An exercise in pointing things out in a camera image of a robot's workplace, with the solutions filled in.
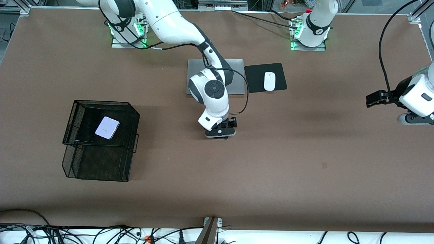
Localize black mesh two-tier tray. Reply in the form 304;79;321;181
62;100;140;182

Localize grey power strip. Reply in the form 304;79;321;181
198;0;249;11

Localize white computer mouse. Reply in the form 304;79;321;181
264;72;276;92

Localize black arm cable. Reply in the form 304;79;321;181
98;0;250;116
378;0;421;102

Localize aluminium frame profile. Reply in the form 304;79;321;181
0;5;32;15
408;0;434;24

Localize long black smartphone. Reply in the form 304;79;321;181
75;114;95;143

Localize lavender flip phone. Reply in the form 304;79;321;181
95;116;121;140

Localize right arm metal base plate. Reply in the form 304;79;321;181
111;32;147;48

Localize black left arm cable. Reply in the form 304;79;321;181
378;0;421;102

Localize black looped floor cable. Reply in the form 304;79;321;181
0;209;51;227

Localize grey closed laptop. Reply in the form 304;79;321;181
186;59;245;95

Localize tangled black floor cables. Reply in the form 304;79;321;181
0;223;204;244

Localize black table cable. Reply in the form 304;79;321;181
267;9;297;22
232;9;299;29

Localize grey metal camera post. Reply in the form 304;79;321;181
195;217;223;244

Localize black mouse pad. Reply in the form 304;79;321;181
244;63;288;93

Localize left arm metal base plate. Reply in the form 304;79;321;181
291;37;327;52

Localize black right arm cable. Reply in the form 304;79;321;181
98;0;250;116

